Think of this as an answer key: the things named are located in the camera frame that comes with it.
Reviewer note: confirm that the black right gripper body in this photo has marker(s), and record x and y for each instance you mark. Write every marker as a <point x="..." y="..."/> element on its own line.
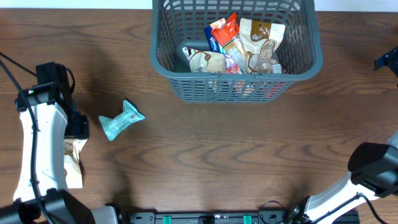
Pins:
<point x="387" y="59"/>

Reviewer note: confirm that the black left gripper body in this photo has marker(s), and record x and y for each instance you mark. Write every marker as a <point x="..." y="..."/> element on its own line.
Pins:
<point x="77" y="124"/>

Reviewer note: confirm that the teal snack wrapper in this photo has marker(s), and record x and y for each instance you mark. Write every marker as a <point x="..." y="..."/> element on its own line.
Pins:
<point x="114" y="126"/>

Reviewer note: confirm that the cream brown snack bag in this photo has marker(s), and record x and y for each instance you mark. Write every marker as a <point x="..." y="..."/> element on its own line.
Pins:
<point x="73" y="174"/>

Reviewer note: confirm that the grey plastic basket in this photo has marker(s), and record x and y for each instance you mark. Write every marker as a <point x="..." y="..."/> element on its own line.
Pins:
<point x="180" y="23"/>

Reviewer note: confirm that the orange cracker package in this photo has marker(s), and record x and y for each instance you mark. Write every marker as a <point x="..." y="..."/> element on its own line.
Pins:
<point x="248" y="46"/>

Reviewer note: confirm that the colourful tissue pack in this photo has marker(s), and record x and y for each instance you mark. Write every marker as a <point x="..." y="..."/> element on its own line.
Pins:
<point x="223" y="37"/>

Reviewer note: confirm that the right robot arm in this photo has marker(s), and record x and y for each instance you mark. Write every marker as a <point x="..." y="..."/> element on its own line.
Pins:
<point x="372" y="174"/>

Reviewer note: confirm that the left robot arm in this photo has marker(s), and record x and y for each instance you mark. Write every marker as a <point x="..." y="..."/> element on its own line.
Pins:
<point x="48" y="118"/>

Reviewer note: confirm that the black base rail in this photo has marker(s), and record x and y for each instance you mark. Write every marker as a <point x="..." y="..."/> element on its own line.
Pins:
<point x="270" y="216"/>

